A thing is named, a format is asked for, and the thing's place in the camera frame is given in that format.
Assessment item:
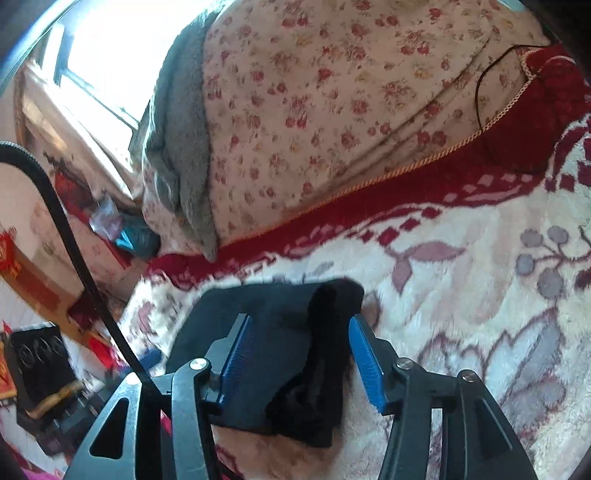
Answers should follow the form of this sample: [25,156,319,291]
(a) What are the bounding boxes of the black knit pants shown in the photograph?
[165,279,365,448]

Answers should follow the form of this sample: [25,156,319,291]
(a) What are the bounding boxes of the red white floral fleece blanket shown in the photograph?
[120,44,590,479]

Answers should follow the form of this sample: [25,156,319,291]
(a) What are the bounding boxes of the teal plastic bag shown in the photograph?
[114,214,161,260]

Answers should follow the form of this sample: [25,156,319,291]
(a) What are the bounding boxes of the clear plastic bag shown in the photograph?
[89,195,123,242]

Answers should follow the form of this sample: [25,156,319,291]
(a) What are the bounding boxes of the grey fleece garment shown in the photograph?
[136,9,220,262]

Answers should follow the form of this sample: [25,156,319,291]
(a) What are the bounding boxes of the pink floral quilt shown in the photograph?
[142,1,549,253]

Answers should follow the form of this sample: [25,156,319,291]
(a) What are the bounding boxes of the black tracking camera box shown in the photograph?
[4,323,84,420]

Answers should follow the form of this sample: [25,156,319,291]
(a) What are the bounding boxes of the thick black braided cable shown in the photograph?
[0,140,164,398]

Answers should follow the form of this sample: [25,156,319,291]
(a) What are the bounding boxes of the thin black cable loop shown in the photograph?
[475,43,555,174]

